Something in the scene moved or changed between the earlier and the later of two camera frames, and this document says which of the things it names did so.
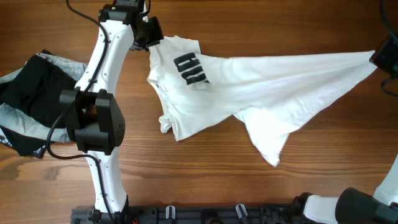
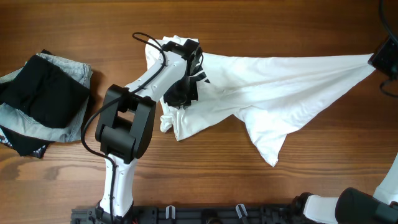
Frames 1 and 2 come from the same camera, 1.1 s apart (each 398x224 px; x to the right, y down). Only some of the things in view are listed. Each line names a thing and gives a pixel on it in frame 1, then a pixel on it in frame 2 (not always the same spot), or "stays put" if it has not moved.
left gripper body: (152, 35) to (181, 91)
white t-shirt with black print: (274, 96) stays put
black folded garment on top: (35, 90) stays put
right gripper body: (388, 58) stays put
